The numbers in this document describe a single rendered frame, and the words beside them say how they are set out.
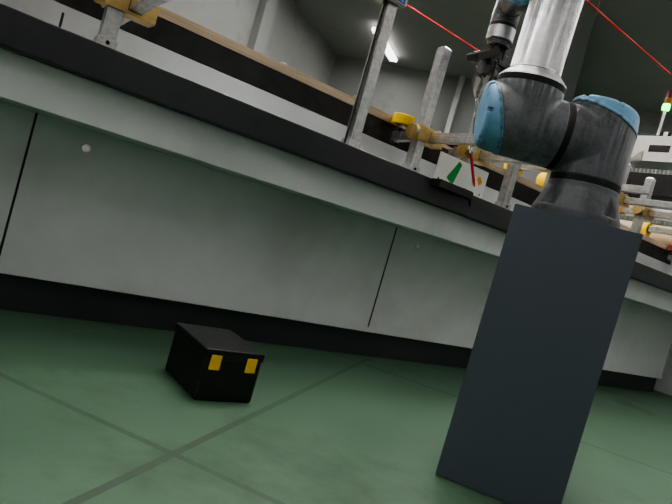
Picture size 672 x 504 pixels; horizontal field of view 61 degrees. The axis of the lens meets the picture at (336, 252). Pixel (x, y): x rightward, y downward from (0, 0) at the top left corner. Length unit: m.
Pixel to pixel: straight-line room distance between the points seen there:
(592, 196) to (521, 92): 0.26
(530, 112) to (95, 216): 1.15
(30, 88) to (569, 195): 1.19
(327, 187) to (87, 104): 0.70
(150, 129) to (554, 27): 0.96
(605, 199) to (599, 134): 0.14
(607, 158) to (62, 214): 1.34
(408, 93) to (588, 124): 8.93
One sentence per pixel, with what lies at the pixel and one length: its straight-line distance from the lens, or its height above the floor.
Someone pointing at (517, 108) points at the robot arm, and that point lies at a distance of 1.30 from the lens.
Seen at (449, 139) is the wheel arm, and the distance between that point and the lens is 1.90.
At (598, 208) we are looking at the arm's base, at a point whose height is 0.64.
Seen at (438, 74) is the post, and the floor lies 1.03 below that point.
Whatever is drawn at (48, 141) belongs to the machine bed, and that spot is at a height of 0.46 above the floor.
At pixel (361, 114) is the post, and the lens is 1.79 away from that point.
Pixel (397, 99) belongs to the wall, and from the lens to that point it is 10.22.
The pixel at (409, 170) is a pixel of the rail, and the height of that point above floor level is 0.70.
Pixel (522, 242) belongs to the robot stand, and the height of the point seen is 0.52.
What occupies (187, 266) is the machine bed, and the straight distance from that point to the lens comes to 1.81.
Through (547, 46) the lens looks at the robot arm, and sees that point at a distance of 1.36.
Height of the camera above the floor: 0.44
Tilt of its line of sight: 2 degrees down
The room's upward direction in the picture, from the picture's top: 16 degrees clockwise
